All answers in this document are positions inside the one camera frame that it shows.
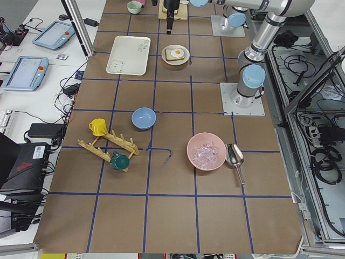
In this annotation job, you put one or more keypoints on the cream bear tray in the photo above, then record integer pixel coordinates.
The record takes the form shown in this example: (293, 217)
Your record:
(129, 56)

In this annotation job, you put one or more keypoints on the teach pendant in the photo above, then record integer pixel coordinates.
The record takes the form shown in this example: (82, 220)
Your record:
(27, 74)
(55, 35)

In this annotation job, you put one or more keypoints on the metal scoop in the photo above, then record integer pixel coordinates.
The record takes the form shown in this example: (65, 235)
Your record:
(235, 159)

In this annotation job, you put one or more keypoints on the wooden cutting board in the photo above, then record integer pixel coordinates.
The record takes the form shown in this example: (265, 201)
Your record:
(180, 14)

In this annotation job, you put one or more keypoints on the dark green mug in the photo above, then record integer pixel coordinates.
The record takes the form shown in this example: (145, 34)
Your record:
(119, 161)

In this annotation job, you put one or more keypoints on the cream round plate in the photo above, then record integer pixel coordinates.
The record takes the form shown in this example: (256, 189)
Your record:
(177, 62)

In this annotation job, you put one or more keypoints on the small power brick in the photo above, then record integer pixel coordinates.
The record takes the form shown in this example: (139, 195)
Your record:
(91, 22)

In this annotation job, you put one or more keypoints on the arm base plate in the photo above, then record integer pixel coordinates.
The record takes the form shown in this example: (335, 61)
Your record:
(235, 104)
(217, 29)

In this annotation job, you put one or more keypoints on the near teach pendant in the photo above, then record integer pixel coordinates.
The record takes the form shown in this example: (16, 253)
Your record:
(27, 74)

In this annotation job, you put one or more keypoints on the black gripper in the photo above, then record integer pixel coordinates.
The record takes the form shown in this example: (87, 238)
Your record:
(170, 4)

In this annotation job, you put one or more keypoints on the aluminium frame post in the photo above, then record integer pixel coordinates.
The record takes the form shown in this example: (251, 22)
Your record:
(75, 17)

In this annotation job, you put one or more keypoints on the far teach pendant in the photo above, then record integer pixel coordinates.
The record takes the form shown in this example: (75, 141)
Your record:
(55, 35)

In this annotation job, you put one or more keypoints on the bread slice under egg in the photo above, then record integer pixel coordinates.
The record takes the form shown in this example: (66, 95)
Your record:
(169, 57)

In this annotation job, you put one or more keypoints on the fried egg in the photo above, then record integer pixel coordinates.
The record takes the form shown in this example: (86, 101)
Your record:
(177, 53)

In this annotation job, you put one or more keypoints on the pink bowl with ice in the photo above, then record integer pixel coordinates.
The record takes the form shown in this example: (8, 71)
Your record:
(206, 151)

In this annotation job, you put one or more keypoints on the pink cloth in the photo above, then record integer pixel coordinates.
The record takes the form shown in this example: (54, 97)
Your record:
(143, 2)

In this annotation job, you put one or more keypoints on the blue bowl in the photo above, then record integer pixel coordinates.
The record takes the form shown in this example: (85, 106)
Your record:
(143, 118)

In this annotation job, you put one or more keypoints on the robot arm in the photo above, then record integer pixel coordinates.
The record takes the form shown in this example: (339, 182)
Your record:
(252, 75)
(233, 17)

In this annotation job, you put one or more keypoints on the yellow mug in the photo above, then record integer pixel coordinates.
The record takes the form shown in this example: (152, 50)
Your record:
(98, 127)

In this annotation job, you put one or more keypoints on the light green bowl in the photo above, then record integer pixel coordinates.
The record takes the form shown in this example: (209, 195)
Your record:
(134, 7)

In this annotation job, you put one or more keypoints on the black power adapter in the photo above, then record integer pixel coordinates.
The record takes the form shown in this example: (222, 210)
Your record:
(45, 131)

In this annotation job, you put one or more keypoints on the small card pack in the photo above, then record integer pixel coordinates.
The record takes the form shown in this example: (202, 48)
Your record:
(61, 56)

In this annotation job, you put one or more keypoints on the black computer box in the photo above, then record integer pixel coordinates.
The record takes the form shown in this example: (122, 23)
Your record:
(22, 176)

